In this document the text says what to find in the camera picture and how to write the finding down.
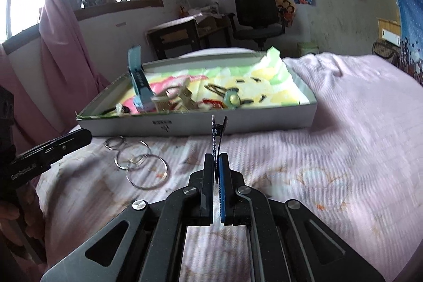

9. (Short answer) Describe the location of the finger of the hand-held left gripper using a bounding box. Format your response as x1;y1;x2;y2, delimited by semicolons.
17;129;93;168

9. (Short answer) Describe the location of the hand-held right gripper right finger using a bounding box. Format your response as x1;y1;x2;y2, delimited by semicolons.
218;153;386;282

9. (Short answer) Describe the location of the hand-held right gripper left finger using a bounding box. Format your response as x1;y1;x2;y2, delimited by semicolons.
40;153;214;282

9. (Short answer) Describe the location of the small metal ring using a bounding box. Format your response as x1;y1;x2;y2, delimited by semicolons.
103;136;125;150

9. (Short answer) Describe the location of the large metal ring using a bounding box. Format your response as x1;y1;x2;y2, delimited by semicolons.
125;154;169;192

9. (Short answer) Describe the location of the medium metal ring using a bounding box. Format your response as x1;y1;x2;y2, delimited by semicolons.
114;141;151;171

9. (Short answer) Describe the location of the black hair tie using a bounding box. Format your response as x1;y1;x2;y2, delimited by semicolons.
101;105;124;116

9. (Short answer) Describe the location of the black hair clip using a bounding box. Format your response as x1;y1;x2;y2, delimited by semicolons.
210;115;229;185

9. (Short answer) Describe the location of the shallow white cardboard box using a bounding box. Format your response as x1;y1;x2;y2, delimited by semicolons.
75;51;318;137

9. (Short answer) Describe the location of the red cord necklace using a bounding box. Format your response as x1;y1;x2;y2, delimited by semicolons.
200;98;227;110

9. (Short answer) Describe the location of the yellow bead cord pendant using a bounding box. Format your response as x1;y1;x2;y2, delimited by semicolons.
224;88;244;110

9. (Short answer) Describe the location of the pale hair clip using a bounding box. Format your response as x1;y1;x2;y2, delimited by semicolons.
178;85;201;111

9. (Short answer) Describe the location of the blue smart watch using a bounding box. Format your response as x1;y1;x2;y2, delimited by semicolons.
127;45;157;111

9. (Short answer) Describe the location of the person's left hand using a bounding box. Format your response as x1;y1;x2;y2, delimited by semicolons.
0;200;26;248

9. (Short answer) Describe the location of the pink curtain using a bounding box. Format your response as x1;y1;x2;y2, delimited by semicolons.
0;0;111;150

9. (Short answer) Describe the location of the dark bobby pin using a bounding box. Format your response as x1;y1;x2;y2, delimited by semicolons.
204;83;229;97

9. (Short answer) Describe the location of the pink bedspread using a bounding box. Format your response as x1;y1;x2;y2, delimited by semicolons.
33;52;423;282

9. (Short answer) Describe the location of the colourful paper box lining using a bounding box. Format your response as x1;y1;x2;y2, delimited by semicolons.
99;46;312;118

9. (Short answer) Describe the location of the dark wooden desk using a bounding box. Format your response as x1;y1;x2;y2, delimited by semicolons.
146;12;232;60

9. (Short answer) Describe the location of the pale green bin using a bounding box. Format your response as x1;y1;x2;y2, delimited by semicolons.
297;41;320;58

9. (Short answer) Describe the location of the pile of papers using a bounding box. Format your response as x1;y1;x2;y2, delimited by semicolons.
179;2;229;19

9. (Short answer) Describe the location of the black office chair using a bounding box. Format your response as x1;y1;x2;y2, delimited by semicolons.
227;0;287;50

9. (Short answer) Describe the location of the cartoon family sticker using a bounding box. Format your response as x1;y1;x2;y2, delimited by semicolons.
275;0;297;28

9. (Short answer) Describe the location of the patterned handbag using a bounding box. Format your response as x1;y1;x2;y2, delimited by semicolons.
371;40;401;65

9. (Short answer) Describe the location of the wooden cabinet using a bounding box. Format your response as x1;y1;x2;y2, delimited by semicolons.
377;17;403;47

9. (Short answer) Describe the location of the blue printed curtain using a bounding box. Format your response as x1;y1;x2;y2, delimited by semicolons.
376;0;423;85

